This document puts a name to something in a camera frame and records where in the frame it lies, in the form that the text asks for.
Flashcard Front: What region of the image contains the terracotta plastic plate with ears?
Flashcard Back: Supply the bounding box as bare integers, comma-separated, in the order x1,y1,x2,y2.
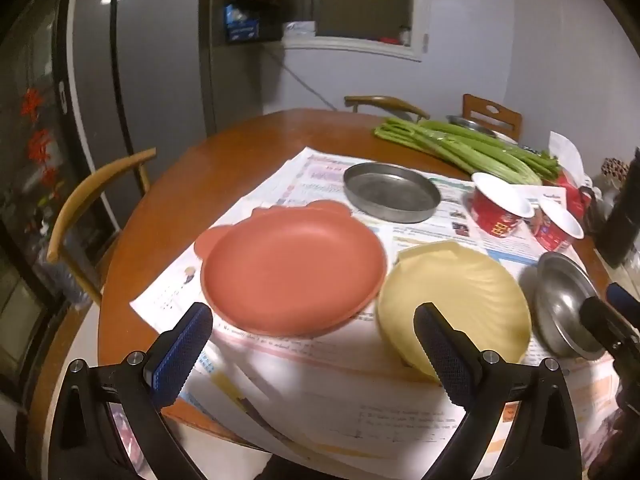
194,200,387,337

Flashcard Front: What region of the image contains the stainless steel bowl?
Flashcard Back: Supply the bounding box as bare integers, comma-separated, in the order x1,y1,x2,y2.
534,252,604,361

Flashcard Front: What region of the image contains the dark bottle at right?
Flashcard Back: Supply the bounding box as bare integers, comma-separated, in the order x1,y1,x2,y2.
594,148,640,268

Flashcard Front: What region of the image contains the red paper cup, right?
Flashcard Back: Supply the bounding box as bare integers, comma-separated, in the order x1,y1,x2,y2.
533,196,585,252

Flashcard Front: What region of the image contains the red paper cup,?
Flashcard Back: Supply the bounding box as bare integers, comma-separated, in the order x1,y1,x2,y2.
533,196,585,252
471,172,535,238

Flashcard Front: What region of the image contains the red and white packaging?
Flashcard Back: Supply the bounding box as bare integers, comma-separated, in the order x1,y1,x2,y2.
548,131,596,221

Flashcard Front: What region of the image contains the yellow shell-shaped plate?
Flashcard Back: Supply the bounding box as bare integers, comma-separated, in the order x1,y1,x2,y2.
376,242,532,382

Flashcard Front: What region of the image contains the red paper cup, left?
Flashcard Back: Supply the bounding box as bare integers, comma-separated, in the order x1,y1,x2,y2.
471,172,535,238

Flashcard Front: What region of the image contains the wooden chair, left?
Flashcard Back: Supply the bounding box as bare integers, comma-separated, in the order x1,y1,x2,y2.
46,147,158,306

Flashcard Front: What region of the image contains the bunch of green celery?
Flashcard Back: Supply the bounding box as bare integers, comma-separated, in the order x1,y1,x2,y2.
372,117,561,185

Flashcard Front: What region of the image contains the metal dish under celery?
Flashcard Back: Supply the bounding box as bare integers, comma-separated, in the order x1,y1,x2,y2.
446,115,518,145

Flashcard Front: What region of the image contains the wooden chair with cutout back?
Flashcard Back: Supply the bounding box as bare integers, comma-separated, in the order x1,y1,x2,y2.
462,93,523,141

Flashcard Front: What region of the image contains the round grey metal pan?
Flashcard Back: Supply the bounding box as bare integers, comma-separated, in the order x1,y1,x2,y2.
343,162,442,223

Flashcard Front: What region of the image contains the glass cabinet with red decals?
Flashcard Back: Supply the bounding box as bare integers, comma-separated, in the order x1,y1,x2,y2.
1,0,88,404

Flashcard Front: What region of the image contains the wooden chair, far curved back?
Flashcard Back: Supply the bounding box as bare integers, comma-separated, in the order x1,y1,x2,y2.
344,96,431,122

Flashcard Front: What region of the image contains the grey refrigerator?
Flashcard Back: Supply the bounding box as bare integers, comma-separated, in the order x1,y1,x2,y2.
64,0,262,212

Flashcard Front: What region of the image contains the blue box on shelf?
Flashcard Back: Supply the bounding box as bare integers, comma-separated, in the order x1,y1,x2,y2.
224,4,259,42

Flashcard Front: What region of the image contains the white window frame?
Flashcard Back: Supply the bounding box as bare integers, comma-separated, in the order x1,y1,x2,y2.
282,0,431,61

